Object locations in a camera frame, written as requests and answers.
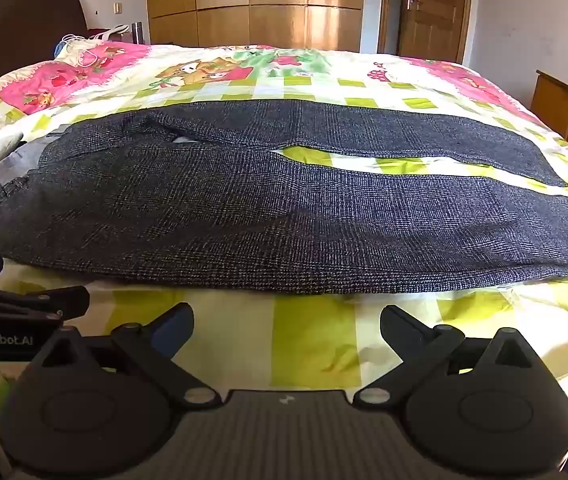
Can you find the wooden headboard shelf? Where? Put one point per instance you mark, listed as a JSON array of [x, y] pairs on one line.
[[559, 105]]

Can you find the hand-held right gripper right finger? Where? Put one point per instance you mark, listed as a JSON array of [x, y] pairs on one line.
[[398, 325]]

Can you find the dark grey checked pants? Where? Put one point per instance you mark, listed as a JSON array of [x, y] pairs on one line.
[[244, 210]]

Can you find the wooden door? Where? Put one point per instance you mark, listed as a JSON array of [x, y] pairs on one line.
[[434, 10]]

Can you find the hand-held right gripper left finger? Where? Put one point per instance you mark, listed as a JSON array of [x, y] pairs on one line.
[[171, 329]]

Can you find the silver upright object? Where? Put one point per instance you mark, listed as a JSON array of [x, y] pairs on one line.
[[137, 33]]

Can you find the wooden wardrobe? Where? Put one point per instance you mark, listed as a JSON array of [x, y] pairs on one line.
[[254, 5]]

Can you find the dark brown headboard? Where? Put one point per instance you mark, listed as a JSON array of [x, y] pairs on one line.
[[19, 30]]

